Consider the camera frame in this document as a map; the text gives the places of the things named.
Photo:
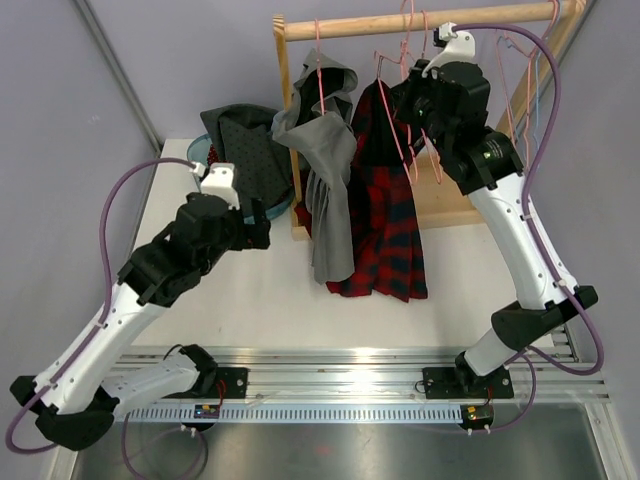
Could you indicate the red plaid skirt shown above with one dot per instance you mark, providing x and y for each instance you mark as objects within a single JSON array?
[{"x": 387, "y": 246}]

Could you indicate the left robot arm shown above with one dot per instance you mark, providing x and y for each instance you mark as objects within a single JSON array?
[{"x": 75, "y": 401}]

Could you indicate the aluminium mounting rail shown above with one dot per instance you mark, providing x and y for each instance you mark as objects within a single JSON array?
[{"x": 341, "y": 386}]

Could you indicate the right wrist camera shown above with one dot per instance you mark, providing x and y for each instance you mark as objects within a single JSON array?
[{"x": 455, "y": 46}]

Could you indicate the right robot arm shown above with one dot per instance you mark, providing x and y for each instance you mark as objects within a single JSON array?
[{"x": 449, "y": 104}]

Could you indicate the aluminium corner profile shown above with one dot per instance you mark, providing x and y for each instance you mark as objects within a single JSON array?
[{"x": 100, "y": 38}]

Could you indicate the blue wire hanger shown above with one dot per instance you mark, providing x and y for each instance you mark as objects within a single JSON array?
[{"x": 533, "y": 96}]

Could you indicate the grey pleated skirt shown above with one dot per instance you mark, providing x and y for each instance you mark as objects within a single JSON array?
[{"x": 328, "y": 145}]

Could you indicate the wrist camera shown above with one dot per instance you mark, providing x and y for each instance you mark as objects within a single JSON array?
[
  {"x": 218, "y": 179},
  {"x": 455, "y": 46}
]

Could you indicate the wooden clothes rack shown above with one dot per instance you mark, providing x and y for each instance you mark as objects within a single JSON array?
[{"x": 438, "y": 204}]

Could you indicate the dark grey dotted skirt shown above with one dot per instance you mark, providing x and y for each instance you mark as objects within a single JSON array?
[{"x": 241, "y": 134}]

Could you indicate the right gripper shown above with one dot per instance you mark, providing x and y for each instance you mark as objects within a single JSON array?
[{"x": 405, "y": 93}]

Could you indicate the teal plastic bin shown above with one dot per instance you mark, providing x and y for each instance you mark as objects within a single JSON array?
[{"x": 202, "y": 150}]

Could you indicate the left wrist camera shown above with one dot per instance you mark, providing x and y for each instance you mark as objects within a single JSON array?
[{"x": 218, "y": 179}]

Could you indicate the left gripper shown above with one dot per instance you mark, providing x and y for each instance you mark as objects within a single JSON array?
[{"x": 250, "y": 235}]

